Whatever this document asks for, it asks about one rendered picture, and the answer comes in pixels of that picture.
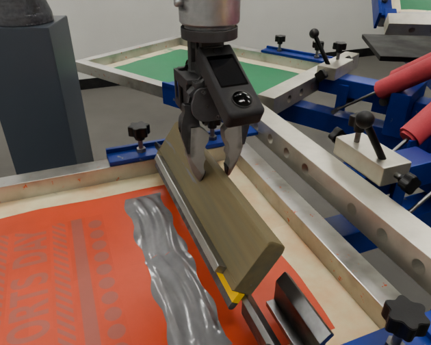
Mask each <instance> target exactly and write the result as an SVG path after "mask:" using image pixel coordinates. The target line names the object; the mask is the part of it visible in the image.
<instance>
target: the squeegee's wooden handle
mask: <svg viewBox="0 0 431 345"><path fill-rule="evenodd" d="M157 154H159V155H161V156H163V157H164V159H165V161H166V163H167V165H168V166H169V168H170V170H171V171H172V173H173V175H174V177H175V178H176V180H177V182H178V183H179V185H180V187H181V189H182V191H183V192H184V194H185V196H186V197H187V199H188V201H189V202H190V205H191V206H192V208H193V210H194V211H195V213H196V215H197V216H198V219H199V220H200V222H201V224H202V225H203V227H204V228H205V231H206V232H207V234H208V236H209V237H210V239H211V241H212V242H213V245H214V246H215V248H216V250H217V252H218V253H219V255H220V257H221V258H222V260H223V262H224V264H225V265H226V269H225V271H224V272H223V275H224V278H225V279H226V281H227V283H228V284H229V286H230V288H231V290H232V291H234V292H240V293H243V294H249V295H251V294H252V293H253V292H254V291H255V289H256V288H257V287H258V285H259V284H260V282H262V280H263V279H264V277H265V276H266V274H267V273H268V272H269V271H270V270H271V268H272V267H273V265H274V264H275V263H276V262H277V260H278V259H279V258H280V256H281V255H282V254H283V252H284V250H285V247H284V245H283V244H282V243H281V241H280V240H279V239H278V238H277V237H276V235H275V234H274V233H273V231H272V230H271V229H270V228H269V227H268V225H267V224H266V223H265V221H264V220H263V219H262V217H260V215H259V214H258V213H257V211H256V210H255V209H254V207H253V206H252V205H251V204H250V203H249V202H248V200H247V199H246V197H245V196H244V195H243V194H242V193H241V192H240V190H239V189H238V188H237V186H236V185H235V184H234V183H233V182H232V181H231V179H230V178H229V177H228V175H227V174H226V173H225V172H224V171H223V169H222V168H221V167H220V165H219V164H218V163H217V162H216V161H215V159H214V158H213V157H212V155H211V154H210V153H209V152H208V150H207V149H206V148H205V150H204V154H205V158H206V160H205V163H204V169H205V171H206V173H205V176H204V177H203V180H202V181H199V180H197V178H196V177H195V176H194V174H193V172H192V171H191V168H190V165H189V163H188V160H187V156H186V154H185V147H184V146H183V141H182V139H181V135H180V133H179V125H178V121H177V122H175V124H174V125H173V127H172V129H171V130H170V132H169V134H168V135H167V137H166V139H165V140H164V142H163V144H162V145H161V146H160V148H159V150H158V152H157Z"/></svg>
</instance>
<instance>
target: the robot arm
mask: <svg viewBox="0 0 431 345"><path fill-rule="evenodd" d="M174 6H175V7H179V22H180V23H181V24H182V26H181V38H182V39H183V40H186V41H187V54H188V60H187V61H186V63H185V66H184V67H180V68H174V89H175V102H176V104H177V105H178V106H179V108H181V111H182V112H181V113H180V115H179V121H178V125H179V133H180V135H181V139H182V141H183V146H184V147H185V154H186V156H187V160H188V163H189V165H190V168H191V171H192V172H193V174H194V176H195V177H196V178H197V180H199V181H202V180H203V177H204V176H205V173H206V171H205V169H204V163H205V160H206V158H205V154H204V150H205V147H206V145H207V143H208V141H209V134H208V133H207V131H206V130H205V129H204V128H203V127H201V126H200V123H199V121H201V122H202V123H203V125H204V126H207V125H208V124H209V122H210V121H213V120H222V121H223V123H224V124H223V125H222V126H221V127H220V134H221V137H222V141H223V143H224V145H225V146H224V152H225V155H226V158H225V161H224V171H225V173H226V174H227V175H228V176H229V175H230V174H231V172H232V170H233V169H234V167H235V165H236V163H237V161H238V159H239V156H240V154H241V150H242V148H243V145H244V144H245V141H246V136H247V134H248V129H249V126H250V124H253V123H258V122H260V120H261V118H262V115H263V113H264V111H265V109H264V107H263V105H262V103H261V101H260V99H259V98H258V96H257V94H256V92H255V90H254V88H253V87H252V84H251V83H250V80H249V79H248V77H247V75H246V73H245V71H244V69H243V68H242V66H241V64H240V62H239V60H238V59H237V56H236V55H235V52H234V50H233V49H232V47H231V45H229V44H226V45H224V42H228V41H232V40H235V39H237V32H238V26H237V24H238V23H239V22H240V7H241V0H174ZM52 21H54V18H53V13H52V10H51V8H50V6H49V4H48V3H47V0H0V27H27V26H34V25H42V24H45V23H50V22H52ZM177 82H178V91H177ZM178 96H179V97H178Z"/></svg>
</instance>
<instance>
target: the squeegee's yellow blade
mask: <svg viewBox="0 0 431 345"><path fill-rule="evenodd" d="M217 275H218V277H219V279H220V280H221V282H222V285H223V286H224V288H225V290H226V292H227V294H228V296H229V298H230V299H231V301H232V303H239V301H240V300H241V299H242V298H243V296H244V295H245V294H243V293H240V292H234V291H232V290H231V288H230V286H229V284H228V283H227V281H226V279H225V278H224V275H223V274H221V273H218V272H217Z"/></svg>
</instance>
